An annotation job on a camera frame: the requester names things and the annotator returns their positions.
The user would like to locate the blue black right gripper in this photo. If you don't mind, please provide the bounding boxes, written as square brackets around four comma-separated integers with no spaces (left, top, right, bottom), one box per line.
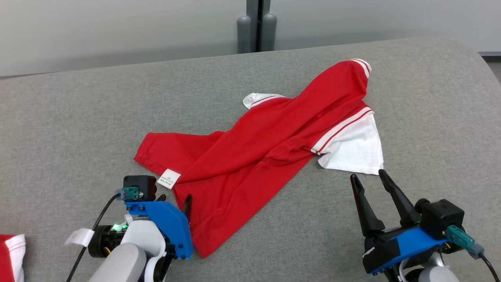
[350,169,449,276]

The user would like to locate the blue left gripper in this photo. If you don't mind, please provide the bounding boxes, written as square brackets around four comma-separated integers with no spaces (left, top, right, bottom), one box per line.
[124,194,194,260]

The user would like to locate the red Bulls jersey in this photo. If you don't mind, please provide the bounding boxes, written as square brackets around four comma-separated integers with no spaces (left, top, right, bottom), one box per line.
[134,58,385,259]

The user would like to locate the red shorts with white stripes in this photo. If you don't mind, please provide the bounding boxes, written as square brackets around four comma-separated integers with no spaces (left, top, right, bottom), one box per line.
[0,234,26,282]

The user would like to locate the teal left camera plug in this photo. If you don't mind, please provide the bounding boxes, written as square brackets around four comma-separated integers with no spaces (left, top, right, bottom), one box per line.
[115,187,140,200]

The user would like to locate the teal camera plug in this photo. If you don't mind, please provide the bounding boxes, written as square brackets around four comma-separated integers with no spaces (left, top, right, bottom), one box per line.
[445,225,485,260]
[115,187,140,200]

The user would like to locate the black left camera cable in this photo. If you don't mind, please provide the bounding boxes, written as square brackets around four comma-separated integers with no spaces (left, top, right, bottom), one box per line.
[66,193,123,282]

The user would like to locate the black camera cable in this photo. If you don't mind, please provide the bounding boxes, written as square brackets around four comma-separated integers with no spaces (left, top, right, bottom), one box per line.
[479,253,501,282]
[66,193,123,282]

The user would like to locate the teal right camera plug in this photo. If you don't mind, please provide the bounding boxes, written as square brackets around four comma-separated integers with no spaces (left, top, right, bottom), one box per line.
[445,225,485,260]

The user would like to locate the white cable label tag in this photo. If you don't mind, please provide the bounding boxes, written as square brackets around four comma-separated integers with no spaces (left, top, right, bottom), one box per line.
[65,228,95,247]

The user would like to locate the black right camera cable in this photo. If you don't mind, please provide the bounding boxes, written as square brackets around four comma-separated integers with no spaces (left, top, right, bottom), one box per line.
[479,253,501,282]

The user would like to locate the grey cylinder post cap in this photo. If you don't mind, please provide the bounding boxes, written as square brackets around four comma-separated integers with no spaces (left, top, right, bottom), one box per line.
[261,13,278,52]
[237,16,252,54]

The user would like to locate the grey metal partition post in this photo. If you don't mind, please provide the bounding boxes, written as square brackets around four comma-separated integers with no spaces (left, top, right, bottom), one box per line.
[246,0,271,53]

